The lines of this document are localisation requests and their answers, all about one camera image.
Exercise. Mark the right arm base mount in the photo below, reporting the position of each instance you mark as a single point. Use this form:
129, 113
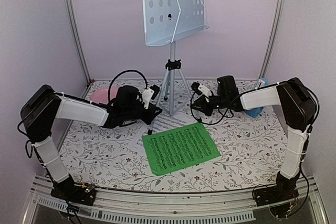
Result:
275, 195

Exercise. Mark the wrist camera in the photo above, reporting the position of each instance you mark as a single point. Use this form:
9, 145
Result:
201, 89
149, 94

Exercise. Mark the white sheet music page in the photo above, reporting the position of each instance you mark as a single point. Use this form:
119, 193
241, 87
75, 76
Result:
163, 122

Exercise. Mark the light blue music stand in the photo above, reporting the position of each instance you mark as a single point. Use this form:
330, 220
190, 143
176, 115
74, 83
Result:
165, 23

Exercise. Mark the metal front rail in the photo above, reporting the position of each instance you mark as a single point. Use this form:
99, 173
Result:
120, 206

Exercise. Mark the floral patterned table mat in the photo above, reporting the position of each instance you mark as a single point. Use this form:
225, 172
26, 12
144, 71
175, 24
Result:
252, 151

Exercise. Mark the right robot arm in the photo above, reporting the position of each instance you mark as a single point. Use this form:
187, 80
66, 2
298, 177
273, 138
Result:
300, 108

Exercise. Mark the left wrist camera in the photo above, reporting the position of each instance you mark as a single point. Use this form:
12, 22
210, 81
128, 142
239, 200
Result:
149, 94

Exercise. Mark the pink plate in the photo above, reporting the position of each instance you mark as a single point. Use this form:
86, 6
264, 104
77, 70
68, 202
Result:
101, 95

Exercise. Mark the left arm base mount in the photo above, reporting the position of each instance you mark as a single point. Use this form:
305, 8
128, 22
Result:
74, 193

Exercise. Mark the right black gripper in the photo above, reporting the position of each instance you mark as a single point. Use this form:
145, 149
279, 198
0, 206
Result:
202, 102

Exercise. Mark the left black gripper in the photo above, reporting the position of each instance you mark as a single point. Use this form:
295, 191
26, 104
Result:
150, 114

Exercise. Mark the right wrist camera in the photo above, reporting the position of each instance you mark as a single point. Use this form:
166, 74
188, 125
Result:
201, 89

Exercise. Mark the green sheet music page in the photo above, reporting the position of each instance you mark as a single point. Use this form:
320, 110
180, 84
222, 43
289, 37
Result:
180, 148

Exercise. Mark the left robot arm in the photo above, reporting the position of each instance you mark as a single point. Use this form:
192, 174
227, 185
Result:
47, 105

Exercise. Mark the blue metronome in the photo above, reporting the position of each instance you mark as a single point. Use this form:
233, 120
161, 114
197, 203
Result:
252, 100

